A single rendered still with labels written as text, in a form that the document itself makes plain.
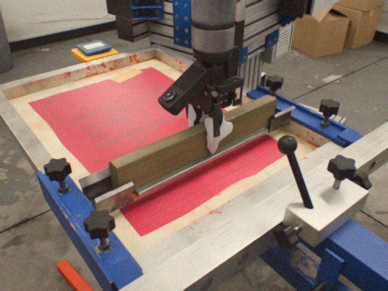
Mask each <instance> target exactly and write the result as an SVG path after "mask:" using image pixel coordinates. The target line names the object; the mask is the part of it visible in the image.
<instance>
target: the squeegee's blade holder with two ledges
mask: <svg viewBox="0 0 388 291"><path fill-rule="evenodd" d="M267 133H268V129H267V128H265V127H264V128H261V129H259V130H257V131H256V132H253V133H251V134H250V135H248V136H245V137H243V138H241V139H239V140H236V141H235V142H233V143H231V144H228V145H226V146H224V147H222V148H220V149H218V150H217V151H215V153H213V154H212V153H210V154H208V155H205V156H203V157H202V158H200V159H198V160H195V161H193V162H191V163H189V164H187V165H185V166H184V167H182V168H179V169H177V170H175V171H172V172H170V173H168V174H167V175H165V176H163V177H161V178H158V179H156V180H153V181H151V182H150V183H149V184H146V185H144V186H142V187H139V188H137V189H135V192H136V194H137V196H138V197H140V196H143V195H145V194H146V193H149V192H151V191H152V190H154V189H156V188H159V187H160V186H162V185H165V184H167V183H169V182H170V181H172V180H175V179H176V178H178V177H181V176H183V175H185V174H186V173H188V172H190V171H192V170H195V169H197V168H199V167H201V166H202V165H204V164H206V163H208V162H211V161H214V160H216V159H218V158H219V157H220V156H223V155H225V154H227V153H229V152H232V151H234V150H235V149H236V148H239V147H241V146H243V145H245V144H248V143H250V142H251V141H252V140H255V139H257V138H259V137H261V136H264V135H266V134H267Z"/></svg>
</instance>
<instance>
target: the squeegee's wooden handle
mask: <svg viewBox="0 0 388 291"><path fill-rule="evenodd" d="M275 105H276V99H275V98H274V97H272V96H270V95H266V96H262V97H261V98H258V99H255V100H253V101H252V102H249V103H246V104H244V105H242V106H239V107H236V108H234V109H233V110H230V111H227V112H225V113H224V120H225V122H231V123H232V124H233V130H232V131H231V132H230V133H229V134H228V135H227V136H226V137H224V138H223V139H221V140H220V141H219V144H218V148H217V150H218V149H220V148H222V147H224V146H226V145H228V144H231V143H233V142H235V141H236V140H239V139H241V138H243V137H245V136H248V135H250V134H251V133H253V132H256V131H257V130H259V129H261V128H264V127H265V128H268V120H269V117H270V116H272V115H274V113H275ZM206 137H207V129H206V128H205V126H204V121H203V122H201V123H199V124H196V125H195V126H192V127H190V128H187V129H184V130H182V131H179V132H177V133H175V134H174V135H171V136H168V137H165V138H163V139H160V140H158V141H156V142H154V143H152V144H149V145H146V146H144V147H141V148H138V149H137V150H136V151H133V152H130V153H128V154H125V155H122V156H120V157H118V158H117V159H113V160H112V161H110V162H109V168H110V174H111V181H112V185H113V189H116V188H119V187H121V186H123V185H125V184H128V183H129V182H131V181H132V182H133V184H134V186H132V187H131V188H132V192H133V195H134V194H135V193H136V192H135V189H137V188H139V187H142V186H144V185H146V184H149V183H150V182H151V181H153V180H156V179H158V178H161V177H163V176H165V175H167V174H168V173H170V172H172V171H175V170H177V169H179V168H182V167H184V166H185V165H187V164H189V163H191V162H193V161H195V160H198V159H200V158H202V157H203V156H205V155H208V154H210V151H209V150H208V148H207V138H206Z"/></svg>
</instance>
